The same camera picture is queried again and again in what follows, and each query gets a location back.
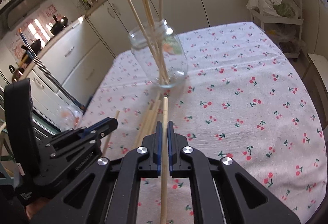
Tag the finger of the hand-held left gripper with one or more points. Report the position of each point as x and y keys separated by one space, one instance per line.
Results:
x=100 y=134
x=102 y=122

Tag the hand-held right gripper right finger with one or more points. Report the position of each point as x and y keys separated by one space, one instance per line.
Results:
x=169 y=147

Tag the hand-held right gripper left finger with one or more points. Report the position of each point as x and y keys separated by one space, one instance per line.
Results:
x=159 y=147

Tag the pale wooden chopstick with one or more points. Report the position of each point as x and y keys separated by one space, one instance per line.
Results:
x=165 y=111

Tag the clear glass jar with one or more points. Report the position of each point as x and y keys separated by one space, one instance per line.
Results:
x=176 y=67

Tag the clear crumpled plastic bag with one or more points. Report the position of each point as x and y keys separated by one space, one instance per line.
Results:
x=69 y=116

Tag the brown kettle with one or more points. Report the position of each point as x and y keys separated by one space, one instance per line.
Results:
x=16 y=73

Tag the cream stove side cabinet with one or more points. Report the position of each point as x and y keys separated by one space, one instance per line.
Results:
x=76 y=55

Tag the black wok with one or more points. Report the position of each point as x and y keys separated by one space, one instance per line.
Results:
x=32 y=47
x=60 y=25

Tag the cherry print tablecloth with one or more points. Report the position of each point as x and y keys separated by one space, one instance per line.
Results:
x=243 y=111

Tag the steel range hood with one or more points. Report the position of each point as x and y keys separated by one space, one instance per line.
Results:
x=28 y=1

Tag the white stool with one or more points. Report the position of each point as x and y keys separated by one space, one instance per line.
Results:
x=317 y=60

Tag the green vegetable bag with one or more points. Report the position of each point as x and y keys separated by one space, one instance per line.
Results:
x=284 y=9

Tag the pink wall stickers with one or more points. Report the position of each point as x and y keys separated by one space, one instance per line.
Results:
x=48 y=10

